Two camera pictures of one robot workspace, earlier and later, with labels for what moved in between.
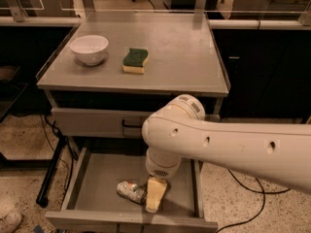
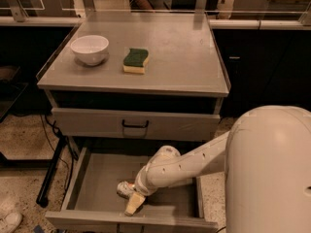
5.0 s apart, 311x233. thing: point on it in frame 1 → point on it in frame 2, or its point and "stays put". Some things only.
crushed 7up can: [130, 190] stays put
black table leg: [42, 198] stays put
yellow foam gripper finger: [155, 193] → [135, 202]
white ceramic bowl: [89, 49] stays put
